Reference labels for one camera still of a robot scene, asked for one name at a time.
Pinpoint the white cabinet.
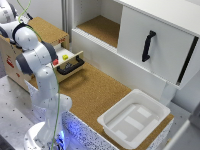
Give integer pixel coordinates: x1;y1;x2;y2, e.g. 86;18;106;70
71;0;200;107

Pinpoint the wooden drawer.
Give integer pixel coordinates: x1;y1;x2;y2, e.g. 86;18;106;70
52;46;86;84

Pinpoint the yellow block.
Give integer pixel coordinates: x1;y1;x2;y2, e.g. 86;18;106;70
61;54;70;61

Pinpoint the white plastic box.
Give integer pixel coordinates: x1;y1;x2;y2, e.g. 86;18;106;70
96;88;172;150

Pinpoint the wooden drawer box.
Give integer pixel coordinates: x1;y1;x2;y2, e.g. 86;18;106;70
0;16;71;92

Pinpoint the white sliding door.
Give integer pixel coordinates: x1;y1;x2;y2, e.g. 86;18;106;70
116;5;198;86

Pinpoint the black drawer handle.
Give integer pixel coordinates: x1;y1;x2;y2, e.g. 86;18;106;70
56;55;85;76

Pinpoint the green cable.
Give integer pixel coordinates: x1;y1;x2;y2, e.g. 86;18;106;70
16;0;62;150

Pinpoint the black door handle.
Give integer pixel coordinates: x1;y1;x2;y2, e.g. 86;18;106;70
141;30;157;63

